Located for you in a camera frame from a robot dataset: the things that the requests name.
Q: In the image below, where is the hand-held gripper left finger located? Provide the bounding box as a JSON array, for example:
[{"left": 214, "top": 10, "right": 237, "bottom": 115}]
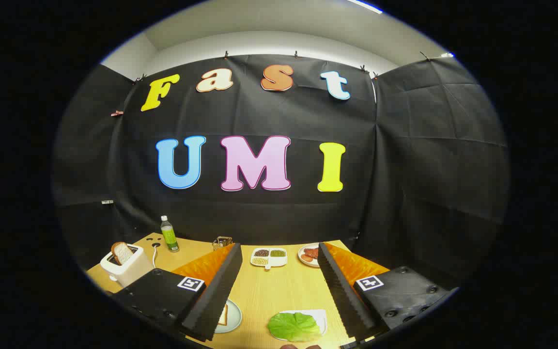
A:
[{"left": 112, "top": 243, "right": 243, "bottom": 342}]

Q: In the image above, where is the green label plastic bottle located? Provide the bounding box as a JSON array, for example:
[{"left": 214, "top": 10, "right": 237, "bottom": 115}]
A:
[{"left": 160, "top": 216, "right": 180, "bottom": 253}]

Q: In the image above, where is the white toaster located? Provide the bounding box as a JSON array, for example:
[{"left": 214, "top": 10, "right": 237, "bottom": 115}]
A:
[{"left": 100, "top": 245, "right": 156, "bottom": 287}]

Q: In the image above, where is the toasted bread slice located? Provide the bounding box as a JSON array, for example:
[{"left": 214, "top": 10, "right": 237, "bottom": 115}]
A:
[{"left": 111, "top": 242, "right": 134, "bottom": 265}]

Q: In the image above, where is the white round plate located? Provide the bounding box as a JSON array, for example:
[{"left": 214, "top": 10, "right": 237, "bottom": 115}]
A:
[{"left": 298, "top": 243, "right": 321, "bottom": 268}]

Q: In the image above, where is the white square plate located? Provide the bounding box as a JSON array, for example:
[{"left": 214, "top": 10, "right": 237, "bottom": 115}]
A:
[{"left": 279, "top": 309, "right": 328, "bottom": 336}]

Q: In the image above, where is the green lettuce leaf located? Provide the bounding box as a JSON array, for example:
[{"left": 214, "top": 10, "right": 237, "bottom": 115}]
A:
[{"left": 267, "top": 312, "right": 322, "bottom": 343}]

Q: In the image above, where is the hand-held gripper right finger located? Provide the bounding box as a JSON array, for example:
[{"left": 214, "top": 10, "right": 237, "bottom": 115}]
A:
[{"left": 317, "top": 242, "right": 460, "bottom": 346}]

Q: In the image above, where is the pale green plate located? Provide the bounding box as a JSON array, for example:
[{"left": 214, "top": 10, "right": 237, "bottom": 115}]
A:
[{"left": 215, "top": 299, "right": 243, "bottom": 334}]

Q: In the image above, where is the white divided dish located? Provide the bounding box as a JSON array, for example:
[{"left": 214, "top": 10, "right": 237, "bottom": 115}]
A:
[{"left": 250, "top": 247, "right": 288, "bottom": 270}]

